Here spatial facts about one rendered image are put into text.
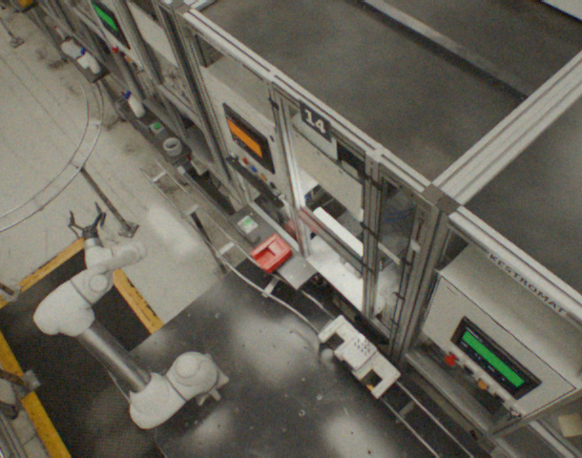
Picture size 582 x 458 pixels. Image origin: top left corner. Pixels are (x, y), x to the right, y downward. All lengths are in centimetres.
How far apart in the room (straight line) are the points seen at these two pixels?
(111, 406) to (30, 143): 250
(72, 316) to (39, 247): 213
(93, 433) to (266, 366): 135
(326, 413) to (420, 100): 149
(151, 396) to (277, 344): 63
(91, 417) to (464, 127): 279
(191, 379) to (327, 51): 144
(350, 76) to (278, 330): 141
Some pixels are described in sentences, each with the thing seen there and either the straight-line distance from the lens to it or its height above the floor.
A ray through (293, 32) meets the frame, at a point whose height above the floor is 201.
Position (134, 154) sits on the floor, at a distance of 428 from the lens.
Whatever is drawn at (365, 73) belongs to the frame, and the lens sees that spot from 147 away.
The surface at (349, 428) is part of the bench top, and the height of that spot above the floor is 68.
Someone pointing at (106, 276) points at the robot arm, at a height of 140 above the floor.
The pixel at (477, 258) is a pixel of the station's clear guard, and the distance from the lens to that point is 124.
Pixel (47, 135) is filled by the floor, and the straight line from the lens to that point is 482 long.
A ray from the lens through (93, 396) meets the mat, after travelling 344.
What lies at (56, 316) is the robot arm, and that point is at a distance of 203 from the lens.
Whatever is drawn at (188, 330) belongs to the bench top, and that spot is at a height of 68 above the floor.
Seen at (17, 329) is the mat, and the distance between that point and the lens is 388.
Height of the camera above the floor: 300
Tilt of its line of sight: 60 degrees down
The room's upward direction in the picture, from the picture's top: 10 degrees counter-clockwise
